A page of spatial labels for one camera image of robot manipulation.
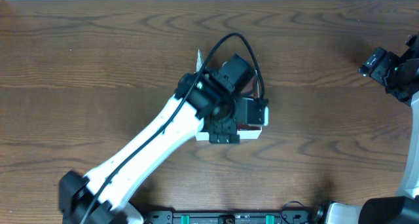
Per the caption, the white shampoo tube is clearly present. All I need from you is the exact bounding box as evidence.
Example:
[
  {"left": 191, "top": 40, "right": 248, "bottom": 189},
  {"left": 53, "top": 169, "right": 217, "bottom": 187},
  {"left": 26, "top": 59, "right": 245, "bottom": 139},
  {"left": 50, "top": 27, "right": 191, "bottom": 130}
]
[{"left": 196, "top": 49, "right": 204, "bottom": 72}]

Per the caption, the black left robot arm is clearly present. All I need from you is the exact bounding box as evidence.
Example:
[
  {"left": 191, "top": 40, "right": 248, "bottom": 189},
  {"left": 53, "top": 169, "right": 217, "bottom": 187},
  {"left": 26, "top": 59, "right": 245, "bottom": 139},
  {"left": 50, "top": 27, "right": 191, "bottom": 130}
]
[{"left": 58, "top": 55, "right": 268, "bottom": 223}]

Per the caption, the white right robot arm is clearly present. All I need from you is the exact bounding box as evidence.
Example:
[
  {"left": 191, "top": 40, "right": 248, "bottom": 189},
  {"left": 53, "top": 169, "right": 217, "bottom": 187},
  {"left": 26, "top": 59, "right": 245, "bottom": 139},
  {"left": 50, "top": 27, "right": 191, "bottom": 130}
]
[{"left": 312, "top": 33, "right": 418, "bottom": 224}]

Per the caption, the white box pink interior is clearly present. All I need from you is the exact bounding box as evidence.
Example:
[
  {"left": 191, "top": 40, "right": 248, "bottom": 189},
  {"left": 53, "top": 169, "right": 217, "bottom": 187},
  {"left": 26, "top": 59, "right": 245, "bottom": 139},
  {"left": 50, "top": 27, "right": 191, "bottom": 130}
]
[{"left": 196, "top": 72, "right": 263, "bottom": 141}]

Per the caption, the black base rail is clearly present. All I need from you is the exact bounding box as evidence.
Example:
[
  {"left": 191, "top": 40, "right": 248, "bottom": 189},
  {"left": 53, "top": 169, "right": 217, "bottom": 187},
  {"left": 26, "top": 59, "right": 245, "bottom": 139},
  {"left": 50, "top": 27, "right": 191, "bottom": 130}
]
[{"left": 144, "top": 201, "right": 330, "bottom": 224}]

